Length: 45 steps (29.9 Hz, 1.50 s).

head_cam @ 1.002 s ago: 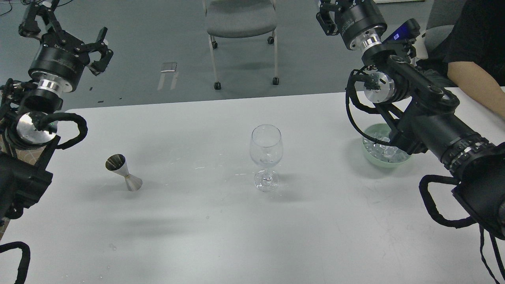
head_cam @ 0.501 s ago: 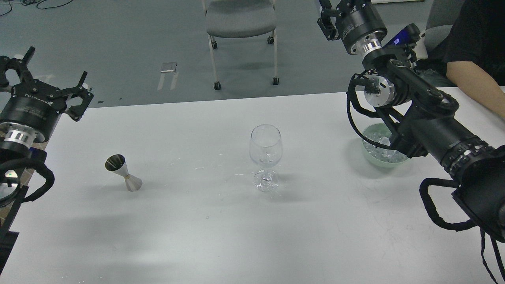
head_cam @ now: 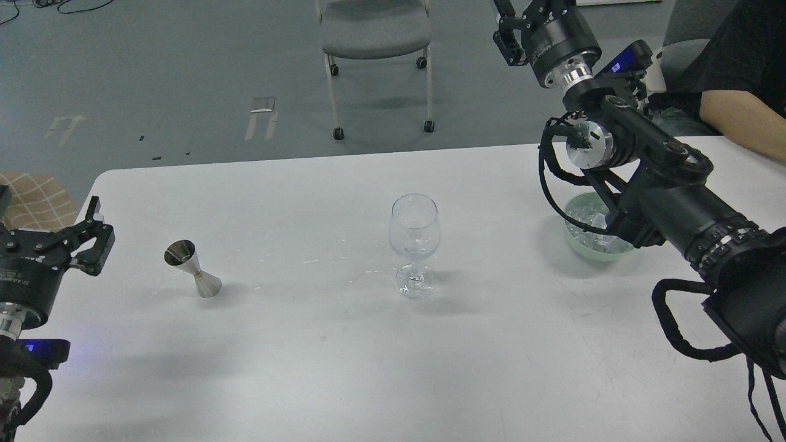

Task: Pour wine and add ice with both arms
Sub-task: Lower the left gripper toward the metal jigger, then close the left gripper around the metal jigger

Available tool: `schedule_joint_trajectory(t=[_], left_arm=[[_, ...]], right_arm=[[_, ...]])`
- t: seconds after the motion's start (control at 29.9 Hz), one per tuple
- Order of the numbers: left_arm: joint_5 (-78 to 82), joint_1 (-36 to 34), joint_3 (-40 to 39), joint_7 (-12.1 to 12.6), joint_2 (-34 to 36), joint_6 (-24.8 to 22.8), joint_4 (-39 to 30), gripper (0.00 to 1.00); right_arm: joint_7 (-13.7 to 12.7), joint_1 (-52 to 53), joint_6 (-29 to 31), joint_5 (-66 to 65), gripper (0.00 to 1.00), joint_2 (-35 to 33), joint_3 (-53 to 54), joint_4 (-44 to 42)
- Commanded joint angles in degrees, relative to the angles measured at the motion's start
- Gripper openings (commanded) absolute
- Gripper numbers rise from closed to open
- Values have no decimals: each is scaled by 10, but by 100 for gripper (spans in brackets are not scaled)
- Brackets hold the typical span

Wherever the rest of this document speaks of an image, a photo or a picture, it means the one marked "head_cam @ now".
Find clear wine glass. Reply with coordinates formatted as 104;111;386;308
388;193;441;300

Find steel double jigger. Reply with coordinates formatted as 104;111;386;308
163;239;224;298

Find black floor cables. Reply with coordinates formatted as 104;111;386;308
0;0;117;25

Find person black shirt torso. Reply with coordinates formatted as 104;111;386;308
648;1;784;136

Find person forearm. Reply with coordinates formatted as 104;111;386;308
699;90;785;162

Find silver floor plate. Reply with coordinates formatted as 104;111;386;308
249;96;277;114

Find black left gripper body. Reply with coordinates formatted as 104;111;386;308
1;229;71;329

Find green bowl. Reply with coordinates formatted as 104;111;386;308
564;192;634;262

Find beige checkered chair cushion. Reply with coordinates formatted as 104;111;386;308
1;173;79;232

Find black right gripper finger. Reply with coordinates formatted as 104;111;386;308
492;1;530;66

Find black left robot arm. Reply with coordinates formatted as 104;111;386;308
1;196;115;441

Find grey office chair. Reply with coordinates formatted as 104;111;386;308
314;1;435;141

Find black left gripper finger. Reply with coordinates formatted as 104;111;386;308
37;196;115;276

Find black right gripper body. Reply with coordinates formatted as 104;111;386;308
521;1;602;88

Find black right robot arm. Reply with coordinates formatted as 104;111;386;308
493;1;785;432

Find grey white armchair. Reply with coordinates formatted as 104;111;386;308
645;1;737;93

